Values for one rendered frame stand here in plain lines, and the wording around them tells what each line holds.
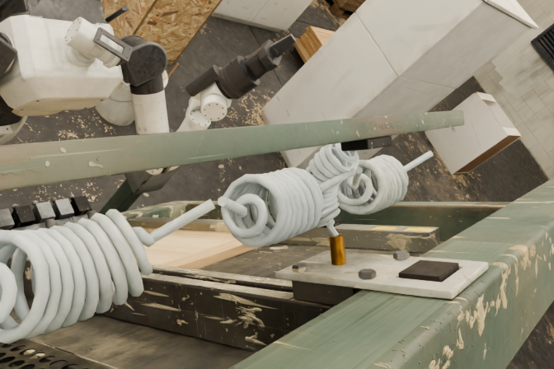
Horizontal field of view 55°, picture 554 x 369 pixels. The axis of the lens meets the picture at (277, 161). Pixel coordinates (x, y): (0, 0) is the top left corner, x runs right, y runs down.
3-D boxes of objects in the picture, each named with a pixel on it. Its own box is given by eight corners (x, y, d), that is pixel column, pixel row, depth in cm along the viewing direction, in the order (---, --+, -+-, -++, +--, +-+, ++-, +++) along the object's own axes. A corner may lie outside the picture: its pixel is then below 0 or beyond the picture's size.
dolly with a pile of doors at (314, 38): (321, 53, 551) (342, 33, 534) (345, 92, 532) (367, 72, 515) (283, 44, 505) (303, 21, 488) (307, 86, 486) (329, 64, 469)
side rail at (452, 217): (202, 231, 183) (199, 200, 183) (555, 252, 114) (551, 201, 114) (189, 235, 178) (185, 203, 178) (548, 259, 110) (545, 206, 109)
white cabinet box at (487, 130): (441, 133, 635) (491, 95, 595) (468, 173, 614) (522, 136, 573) (423, 132, 602) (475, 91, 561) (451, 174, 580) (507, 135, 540)
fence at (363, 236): (141, 229, 163) (139, 217, 163) (440, 247, 104) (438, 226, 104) (127, 232, 159) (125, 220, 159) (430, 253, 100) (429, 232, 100)
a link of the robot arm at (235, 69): (288, 61, 137) (252, 86, 141) (265, 31, 134) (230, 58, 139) (283, 76, 126) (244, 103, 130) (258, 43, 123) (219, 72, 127)
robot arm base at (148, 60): (105, 77, 147) (101, 35, 143) (149, 73, 154) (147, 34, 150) (121, 89, 135) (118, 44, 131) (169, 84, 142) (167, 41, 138)
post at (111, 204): (64, 264, 237) (143, 172, 196) (69, 276, 236) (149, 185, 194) (52, 268, 233) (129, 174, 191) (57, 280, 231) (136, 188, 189)
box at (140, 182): (146, 164, 199) (169, 136, 189) (159, 191, 195) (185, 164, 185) (119, 168, 189) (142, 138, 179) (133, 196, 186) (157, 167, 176)
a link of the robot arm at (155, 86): (123, 87, 149) (115, 39, 144) (153, 82, 153) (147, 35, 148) (137, 96, 140) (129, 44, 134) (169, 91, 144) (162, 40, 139)
